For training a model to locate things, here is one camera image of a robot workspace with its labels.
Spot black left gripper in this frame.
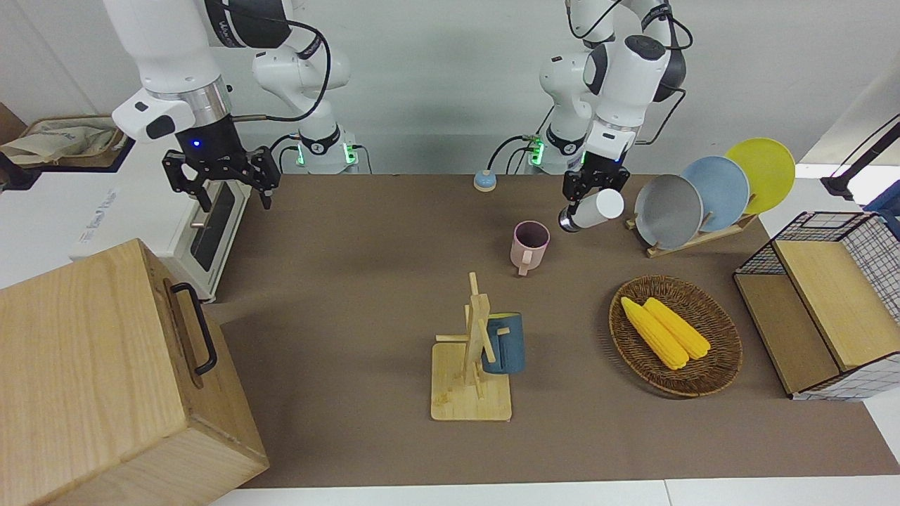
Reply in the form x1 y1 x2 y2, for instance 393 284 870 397
562 150 631 209

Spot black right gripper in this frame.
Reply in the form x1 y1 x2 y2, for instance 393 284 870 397
162 112 283 214

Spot translucent water cup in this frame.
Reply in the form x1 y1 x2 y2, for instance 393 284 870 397
559 188 625 233

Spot pink mug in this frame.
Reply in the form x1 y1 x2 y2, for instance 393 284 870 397
511 221 551 277

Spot grey plate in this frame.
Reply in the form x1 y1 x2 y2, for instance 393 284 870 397
634 174 704 250

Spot white toaster oven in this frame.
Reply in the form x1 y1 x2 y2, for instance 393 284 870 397
69 172 252 303

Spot wooden plate rack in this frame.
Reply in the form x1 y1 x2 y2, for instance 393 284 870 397
626 211 759 259

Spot light blue plate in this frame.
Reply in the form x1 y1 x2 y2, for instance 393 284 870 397
681 156 750 233

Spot yellow corn cob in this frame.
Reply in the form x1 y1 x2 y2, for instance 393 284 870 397
620 297 690 371
643 297 712 361

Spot yellow plate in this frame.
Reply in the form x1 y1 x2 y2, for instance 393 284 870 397
724 138 797 215

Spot dark blue mug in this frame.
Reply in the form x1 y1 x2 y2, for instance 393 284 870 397
481 313 526 375

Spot brown table mat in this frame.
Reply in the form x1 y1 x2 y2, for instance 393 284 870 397
202 174 900 489

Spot round wicker basket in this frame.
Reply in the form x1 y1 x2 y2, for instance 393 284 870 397
609 275 743 398

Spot wooden cabinet box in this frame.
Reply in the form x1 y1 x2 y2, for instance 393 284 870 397
0 238 270 506

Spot wooden mug rack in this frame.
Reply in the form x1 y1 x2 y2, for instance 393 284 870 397
430 272 513 422

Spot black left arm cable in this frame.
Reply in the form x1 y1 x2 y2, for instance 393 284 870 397
566 0 693 146

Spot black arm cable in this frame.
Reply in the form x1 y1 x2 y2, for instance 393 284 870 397
566 0 693 146
229 18 331 124

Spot black base cable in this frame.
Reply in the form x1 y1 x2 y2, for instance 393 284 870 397
489 134 542 175

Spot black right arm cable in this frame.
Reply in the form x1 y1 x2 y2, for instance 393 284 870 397
229 18 331 124

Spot black cabinet handle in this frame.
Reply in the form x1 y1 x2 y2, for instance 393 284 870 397
171 283 218 376

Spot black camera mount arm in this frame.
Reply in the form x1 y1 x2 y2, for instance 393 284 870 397
821 116 900 201

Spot wire basket wooden shelf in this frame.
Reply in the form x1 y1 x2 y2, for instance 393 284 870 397
733 211 900 401

